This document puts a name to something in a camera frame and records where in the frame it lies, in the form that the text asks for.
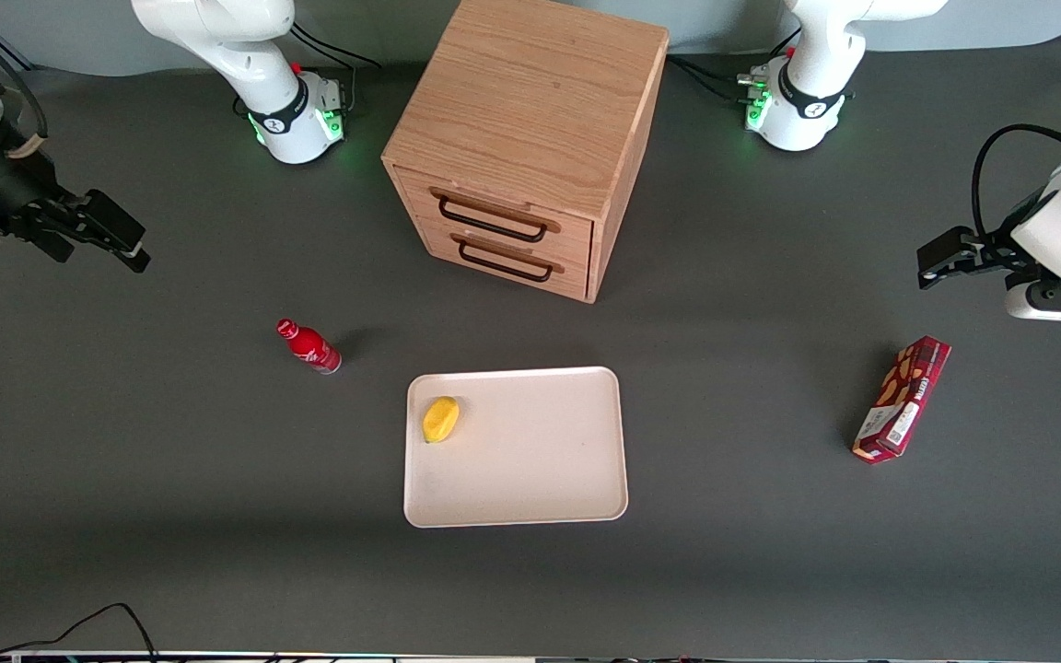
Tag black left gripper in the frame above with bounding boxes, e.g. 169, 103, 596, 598
916, 223, 1042, 292

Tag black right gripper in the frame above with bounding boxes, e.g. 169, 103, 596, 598
0, 136, 152, 274

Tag red coke bottle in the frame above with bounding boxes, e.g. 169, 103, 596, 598
276, 319, 343, 375

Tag beige rectangular tray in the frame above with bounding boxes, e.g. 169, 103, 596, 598
403, 366, 629, 529

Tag red snack box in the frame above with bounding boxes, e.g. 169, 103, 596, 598
852, 336, 952, 465

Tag yellow lemon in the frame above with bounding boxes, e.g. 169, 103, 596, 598
423, 396, 461, 444

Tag wooden two-drawer cabinet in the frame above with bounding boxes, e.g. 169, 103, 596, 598
381, 0, 670, 305

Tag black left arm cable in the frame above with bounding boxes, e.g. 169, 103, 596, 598
970, 123, 1061, 242

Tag black right base cables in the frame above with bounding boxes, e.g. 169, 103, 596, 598
289, 22, 385, 113

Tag black base cables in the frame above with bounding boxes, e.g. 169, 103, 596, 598
667, 53, 773, 106
289, 22, 385, 113

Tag black left base cables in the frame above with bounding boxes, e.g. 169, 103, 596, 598
667, 53, 773, 106

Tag thin black table-edge cable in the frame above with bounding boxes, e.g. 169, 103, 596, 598
0, 602, 159, 663

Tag black metal drawer handle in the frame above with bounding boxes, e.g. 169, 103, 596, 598
437, 195, 551, 245
459, 240, 555, 284

